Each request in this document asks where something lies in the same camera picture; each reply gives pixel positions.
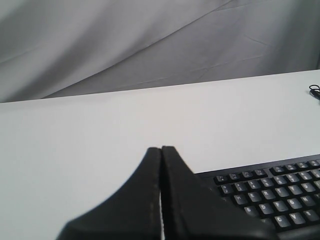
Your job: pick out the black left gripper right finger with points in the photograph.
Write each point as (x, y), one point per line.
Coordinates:
(191, 211)

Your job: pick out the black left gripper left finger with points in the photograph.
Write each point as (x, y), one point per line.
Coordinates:
(131, 213)

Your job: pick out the black computer keyboard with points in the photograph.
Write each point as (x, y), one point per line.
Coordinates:
(284, 194)

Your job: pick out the grey fabric backdrop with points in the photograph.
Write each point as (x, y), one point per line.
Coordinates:
(59, 48)

